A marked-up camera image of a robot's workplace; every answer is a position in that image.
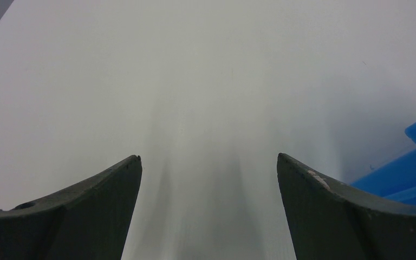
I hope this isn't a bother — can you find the blue plastic bin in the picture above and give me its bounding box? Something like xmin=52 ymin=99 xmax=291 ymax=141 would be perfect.
xmin=352 ymin=122 xmax=416 ymax=205

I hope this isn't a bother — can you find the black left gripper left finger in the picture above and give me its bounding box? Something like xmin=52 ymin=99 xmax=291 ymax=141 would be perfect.
xmin=0 ymin=155 xmax=142 ymax=259

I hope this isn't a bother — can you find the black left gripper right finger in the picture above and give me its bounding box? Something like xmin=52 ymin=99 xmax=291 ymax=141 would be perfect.
xmin=277 ymin=153 xmax=416 ymax=259

